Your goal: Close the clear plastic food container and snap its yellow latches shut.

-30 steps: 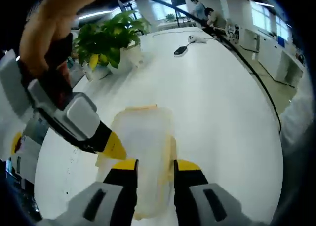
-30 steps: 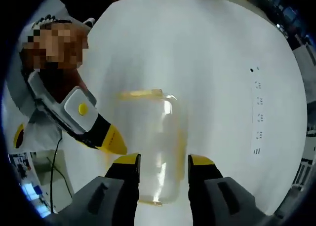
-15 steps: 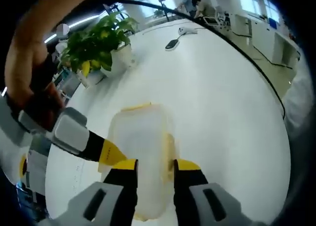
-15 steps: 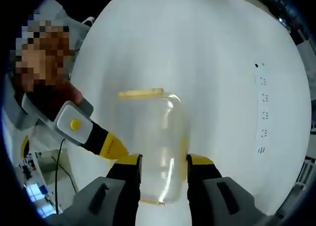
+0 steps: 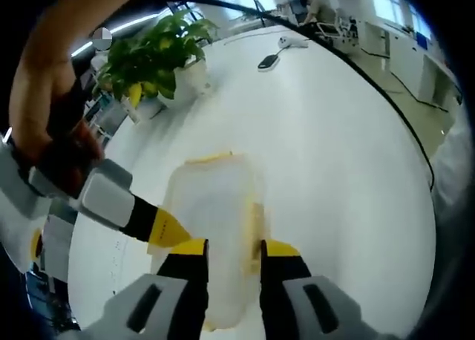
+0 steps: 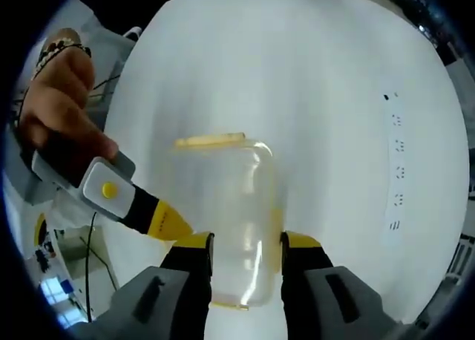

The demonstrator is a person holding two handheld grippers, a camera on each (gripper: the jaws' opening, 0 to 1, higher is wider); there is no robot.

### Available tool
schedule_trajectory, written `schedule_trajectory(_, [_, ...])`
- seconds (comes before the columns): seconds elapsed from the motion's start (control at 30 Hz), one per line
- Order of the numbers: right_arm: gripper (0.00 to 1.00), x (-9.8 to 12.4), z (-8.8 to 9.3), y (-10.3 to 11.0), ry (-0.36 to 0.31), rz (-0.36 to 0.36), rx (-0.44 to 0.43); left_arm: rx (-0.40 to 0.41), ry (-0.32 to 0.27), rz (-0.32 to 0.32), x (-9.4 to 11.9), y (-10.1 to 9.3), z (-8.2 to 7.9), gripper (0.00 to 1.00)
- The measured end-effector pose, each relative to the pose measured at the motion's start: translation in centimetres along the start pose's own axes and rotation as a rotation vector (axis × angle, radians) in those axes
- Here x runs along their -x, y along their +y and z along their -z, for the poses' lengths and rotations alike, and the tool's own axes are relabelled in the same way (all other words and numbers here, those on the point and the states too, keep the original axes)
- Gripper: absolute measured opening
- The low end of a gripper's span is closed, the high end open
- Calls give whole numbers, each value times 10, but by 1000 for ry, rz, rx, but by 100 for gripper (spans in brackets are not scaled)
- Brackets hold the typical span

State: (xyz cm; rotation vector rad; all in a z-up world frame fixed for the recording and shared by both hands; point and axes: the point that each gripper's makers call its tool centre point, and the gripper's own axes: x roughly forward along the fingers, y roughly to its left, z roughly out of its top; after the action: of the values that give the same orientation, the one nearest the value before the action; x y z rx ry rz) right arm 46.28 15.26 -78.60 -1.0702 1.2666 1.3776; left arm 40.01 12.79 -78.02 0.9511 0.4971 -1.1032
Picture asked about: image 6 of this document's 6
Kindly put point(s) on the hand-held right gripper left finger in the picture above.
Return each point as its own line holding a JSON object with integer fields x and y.
{"x": 185, "y": 280}

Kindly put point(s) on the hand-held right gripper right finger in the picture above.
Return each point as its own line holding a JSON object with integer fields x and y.
{"x": 308, "y": 280}

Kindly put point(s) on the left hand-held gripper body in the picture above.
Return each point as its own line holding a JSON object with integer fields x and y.
{"x": 107, "y": 188}

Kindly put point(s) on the person's left hand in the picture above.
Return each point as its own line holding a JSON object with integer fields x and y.
{"x": 59, "y": 102}

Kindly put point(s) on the white power strip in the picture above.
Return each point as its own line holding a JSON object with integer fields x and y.
{"x": 396, "y": 169}

